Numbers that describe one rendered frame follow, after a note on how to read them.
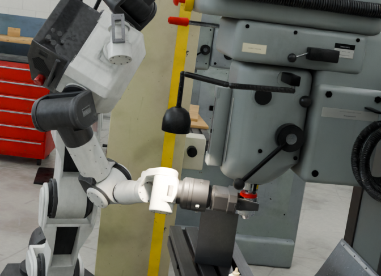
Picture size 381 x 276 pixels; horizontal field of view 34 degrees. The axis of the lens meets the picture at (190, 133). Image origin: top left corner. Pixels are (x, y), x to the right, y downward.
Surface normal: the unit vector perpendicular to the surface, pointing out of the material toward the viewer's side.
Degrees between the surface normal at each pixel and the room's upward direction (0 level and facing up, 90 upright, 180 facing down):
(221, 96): 90
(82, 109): 76
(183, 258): 0
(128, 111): 90
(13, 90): 90
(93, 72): 58
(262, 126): 90
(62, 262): 28
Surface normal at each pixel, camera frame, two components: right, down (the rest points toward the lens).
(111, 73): 0.37, -0.31
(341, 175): 0.14, 0.22
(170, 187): 0.02, -0.25
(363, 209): -0.98, -0.10
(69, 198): 0.36, 0.08
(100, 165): 0.77, 0.18
